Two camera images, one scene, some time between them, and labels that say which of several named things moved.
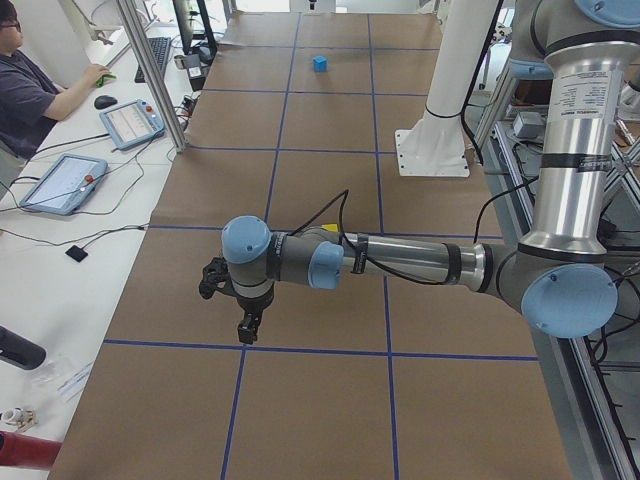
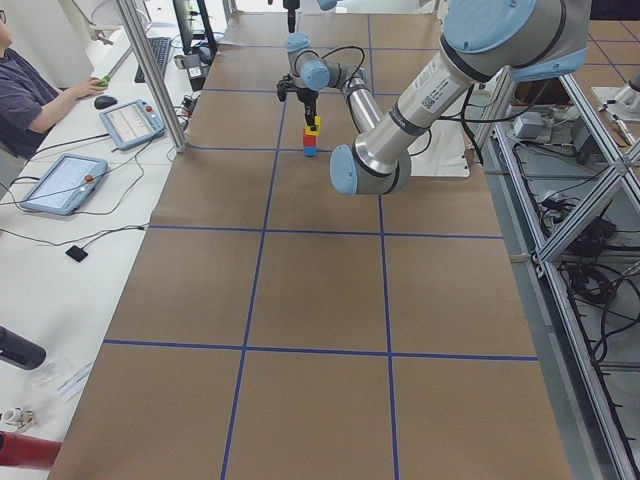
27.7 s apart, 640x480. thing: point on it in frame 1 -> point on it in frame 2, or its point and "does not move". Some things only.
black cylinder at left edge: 20,351 does not move
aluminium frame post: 138,31 does not move
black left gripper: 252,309 -> 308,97
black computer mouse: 103,101 does not move
